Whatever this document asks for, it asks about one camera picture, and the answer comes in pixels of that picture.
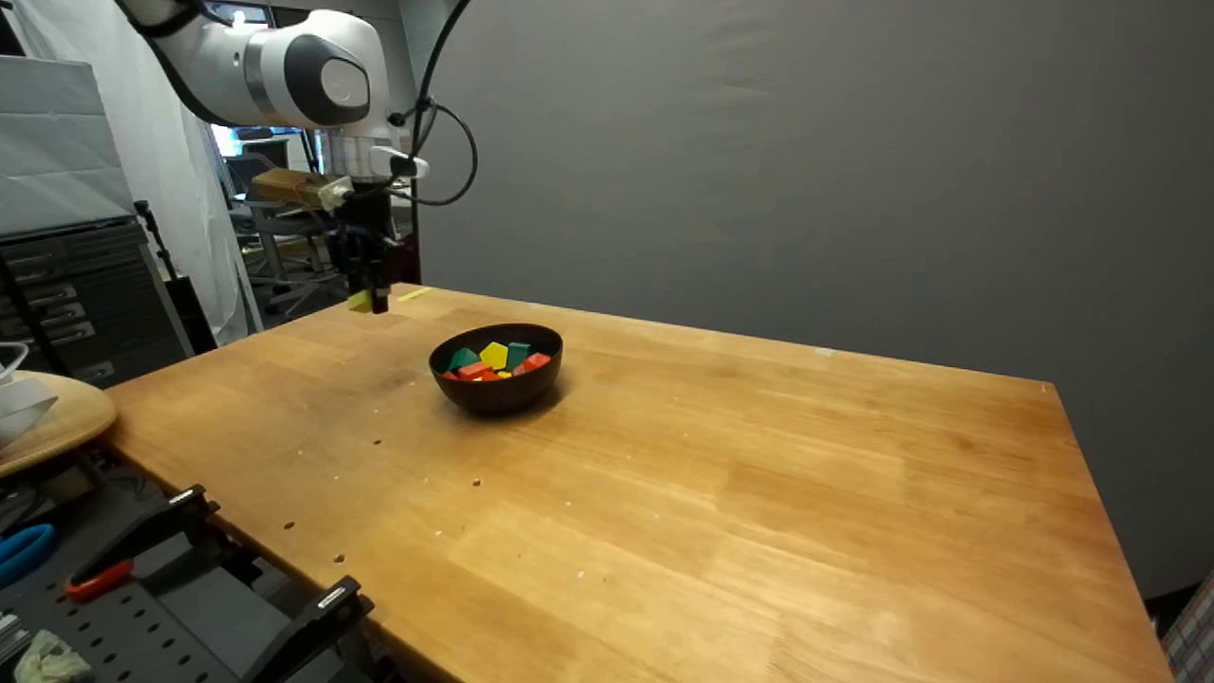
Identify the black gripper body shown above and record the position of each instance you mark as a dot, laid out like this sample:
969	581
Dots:
367	213

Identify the green wooden block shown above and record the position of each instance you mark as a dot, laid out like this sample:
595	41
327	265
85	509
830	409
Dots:
460	359
516	354

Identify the black bowl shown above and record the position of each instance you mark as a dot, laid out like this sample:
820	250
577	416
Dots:
499	400

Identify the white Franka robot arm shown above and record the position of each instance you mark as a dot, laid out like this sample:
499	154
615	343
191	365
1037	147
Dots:
251	71

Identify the lit blue screen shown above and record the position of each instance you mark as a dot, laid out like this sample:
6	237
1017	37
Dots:
228	139

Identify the red square block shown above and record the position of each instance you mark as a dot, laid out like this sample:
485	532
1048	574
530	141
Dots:
535	362

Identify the black tripod leg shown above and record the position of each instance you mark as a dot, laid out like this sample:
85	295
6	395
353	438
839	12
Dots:
186	308

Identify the white curtain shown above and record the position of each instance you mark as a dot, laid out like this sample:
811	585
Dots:
166	213

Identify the black drawer unit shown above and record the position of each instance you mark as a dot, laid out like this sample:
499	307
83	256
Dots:
76	307

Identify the light grey box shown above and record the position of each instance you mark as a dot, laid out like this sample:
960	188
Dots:
59	139

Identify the white plastic bag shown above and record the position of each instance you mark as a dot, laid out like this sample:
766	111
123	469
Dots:
21	400

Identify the black pegboard bench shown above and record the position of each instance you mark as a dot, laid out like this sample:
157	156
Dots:
166	639

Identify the grey photo backdrop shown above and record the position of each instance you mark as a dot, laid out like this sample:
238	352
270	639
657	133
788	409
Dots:
820	190

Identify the small white crumpled item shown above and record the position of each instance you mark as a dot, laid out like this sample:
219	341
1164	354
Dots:
46	663

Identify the multicolour patterned cloth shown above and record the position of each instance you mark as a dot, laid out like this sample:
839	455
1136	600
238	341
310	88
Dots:
1198	633

